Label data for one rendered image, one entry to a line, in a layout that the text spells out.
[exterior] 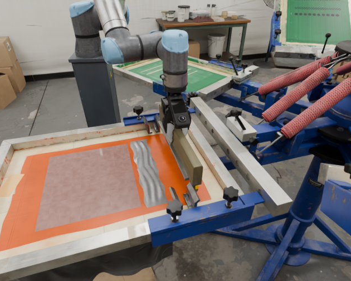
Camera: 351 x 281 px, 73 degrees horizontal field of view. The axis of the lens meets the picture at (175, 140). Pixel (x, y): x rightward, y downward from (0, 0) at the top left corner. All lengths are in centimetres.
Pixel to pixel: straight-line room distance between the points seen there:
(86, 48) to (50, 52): 337
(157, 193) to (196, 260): 102
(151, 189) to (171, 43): 45
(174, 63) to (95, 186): 48
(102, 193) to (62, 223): 14
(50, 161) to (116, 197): 33
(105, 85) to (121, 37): 60
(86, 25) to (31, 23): 334
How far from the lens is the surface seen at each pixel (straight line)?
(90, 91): 135
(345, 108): 122
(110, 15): 79
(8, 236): 84
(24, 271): 72
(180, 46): 69
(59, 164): 99
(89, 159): 97
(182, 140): 76
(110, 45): 74
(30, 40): 466
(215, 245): 181
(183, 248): 178
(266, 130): 99
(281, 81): 125
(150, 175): 85
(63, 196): 86
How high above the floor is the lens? 155
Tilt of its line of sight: 36 degrees down
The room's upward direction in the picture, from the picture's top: straight up
